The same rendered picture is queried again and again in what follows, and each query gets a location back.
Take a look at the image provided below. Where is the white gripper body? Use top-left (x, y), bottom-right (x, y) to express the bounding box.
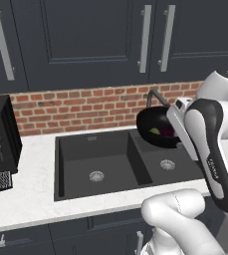
top-left (165, 105), bottom-right (200, 161)

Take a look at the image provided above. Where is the purple eggplant with green stem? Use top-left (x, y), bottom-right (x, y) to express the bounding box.
top-left (148, 126), bottom-right (177, 138)

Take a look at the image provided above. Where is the black bowl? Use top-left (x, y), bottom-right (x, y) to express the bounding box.
top-left (135, 106), bottom-right (183, 149)

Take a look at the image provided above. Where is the grey sink tap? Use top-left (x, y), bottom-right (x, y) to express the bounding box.
top-left (146, 89), bottom-right (171, 109)

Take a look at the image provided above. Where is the black double sink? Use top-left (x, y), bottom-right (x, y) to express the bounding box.
top-left (53, 127), bottom-right (207, 202)

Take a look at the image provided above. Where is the dark base cupboard door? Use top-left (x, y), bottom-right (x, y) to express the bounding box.
top-left (196, 194), bottom-right (227, 237)
top-left (48, 207), bottom-right (154, 255)

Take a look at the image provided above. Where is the black microwave oven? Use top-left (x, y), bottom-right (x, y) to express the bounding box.
top-left (0, 94), bottom-right (23, 177)

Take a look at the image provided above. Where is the dark drawer front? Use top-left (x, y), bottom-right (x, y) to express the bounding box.
top-left (0, 224), bottom-right (56, 255)

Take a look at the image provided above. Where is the silver base cupboard handle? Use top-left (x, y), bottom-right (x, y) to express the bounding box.
top-left (134, 230), bottom-right (145, 255)

